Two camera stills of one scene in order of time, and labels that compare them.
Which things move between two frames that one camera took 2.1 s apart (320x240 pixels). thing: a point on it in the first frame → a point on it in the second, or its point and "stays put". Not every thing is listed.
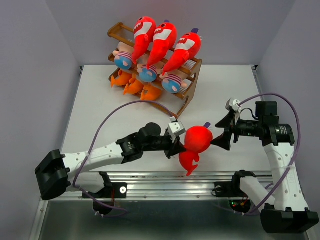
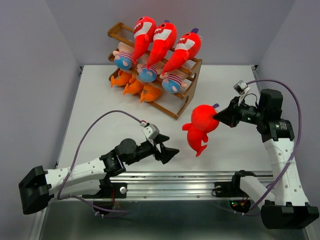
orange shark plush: x=150 y=93 stays put
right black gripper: x=223 y=140 → x=229 y=116
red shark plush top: x=197 y=140 → x=202 y=123
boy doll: x=123 y=57 stays put
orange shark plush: x=123 y=79 stays put
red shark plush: x=187 y=47 stays put
